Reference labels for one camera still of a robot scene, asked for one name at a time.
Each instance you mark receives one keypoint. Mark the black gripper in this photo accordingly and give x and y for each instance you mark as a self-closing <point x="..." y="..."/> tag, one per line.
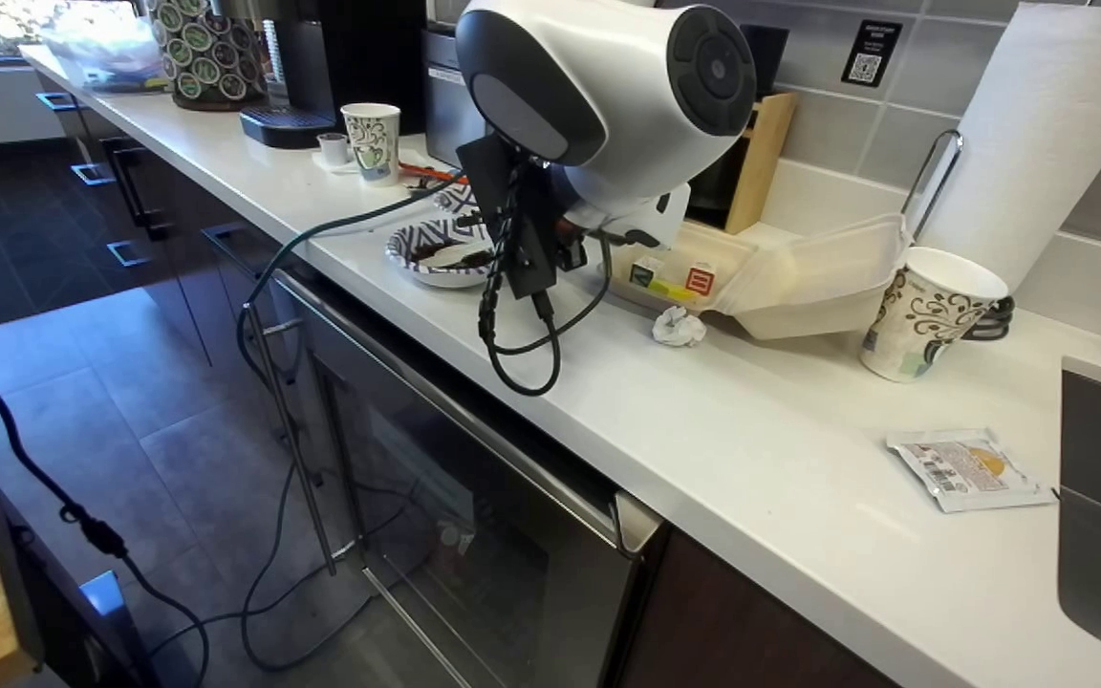
<point x="518" y="232"/>

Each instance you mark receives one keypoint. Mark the blue white patterned bowl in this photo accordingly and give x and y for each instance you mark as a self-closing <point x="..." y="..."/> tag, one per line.
<point x="430" y="249"/>
<point x="456" y="201"/>

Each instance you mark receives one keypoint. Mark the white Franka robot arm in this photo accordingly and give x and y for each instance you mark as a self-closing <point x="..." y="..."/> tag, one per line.
<point x="627" y="91"/>

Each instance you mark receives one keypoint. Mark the orange packet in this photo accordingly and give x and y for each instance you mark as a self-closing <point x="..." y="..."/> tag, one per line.
<point x="423" y="171"/>

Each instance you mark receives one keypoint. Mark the stainless steel tea tin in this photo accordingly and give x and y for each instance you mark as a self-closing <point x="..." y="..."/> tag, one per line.
<point x="450" y="108"/>

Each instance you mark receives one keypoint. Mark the white mug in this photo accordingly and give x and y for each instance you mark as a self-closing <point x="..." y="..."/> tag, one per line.
<point x="371" y="140"/>

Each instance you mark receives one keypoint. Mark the crumpled white paper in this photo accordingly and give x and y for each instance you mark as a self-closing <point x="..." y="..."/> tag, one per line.
<point x="683" y="325"/>

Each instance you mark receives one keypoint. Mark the single white coffee pod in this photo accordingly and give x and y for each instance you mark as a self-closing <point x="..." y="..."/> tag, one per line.
<point x="335" y="147"/>

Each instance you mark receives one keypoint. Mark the black silver Keurig coffee maker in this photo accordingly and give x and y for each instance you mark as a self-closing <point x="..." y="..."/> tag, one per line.
<point x="344" y="60"/>

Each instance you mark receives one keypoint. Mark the wooden board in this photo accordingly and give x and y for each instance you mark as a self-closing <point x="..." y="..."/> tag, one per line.
<point x="762" y="159"/>

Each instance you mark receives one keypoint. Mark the white plastic container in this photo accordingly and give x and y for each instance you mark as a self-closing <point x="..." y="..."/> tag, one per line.
<point x="803" y="282"/>

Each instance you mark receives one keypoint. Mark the black undercounter appliance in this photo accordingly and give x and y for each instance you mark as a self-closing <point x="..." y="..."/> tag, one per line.
<point x="488" y="538"/>

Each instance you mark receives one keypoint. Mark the black QR code sign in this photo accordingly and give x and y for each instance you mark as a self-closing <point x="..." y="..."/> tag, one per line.
<point x="869" y="54"/>

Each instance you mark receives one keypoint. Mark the clear plastic bag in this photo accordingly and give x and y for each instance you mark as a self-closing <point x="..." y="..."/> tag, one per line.
<point x="106" y="45"/>

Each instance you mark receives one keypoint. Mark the small printed sachet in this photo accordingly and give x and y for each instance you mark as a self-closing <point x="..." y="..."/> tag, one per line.
<point x="966" y="469"/>

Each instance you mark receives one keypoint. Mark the white paper towel roll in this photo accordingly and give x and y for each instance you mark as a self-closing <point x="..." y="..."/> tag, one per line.
<point x="1050" y="126"/>

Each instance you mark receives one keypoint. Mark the black floor box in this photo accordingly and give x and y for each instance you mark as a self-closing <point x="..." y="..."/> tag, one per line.
<point x="79" y="613"/>

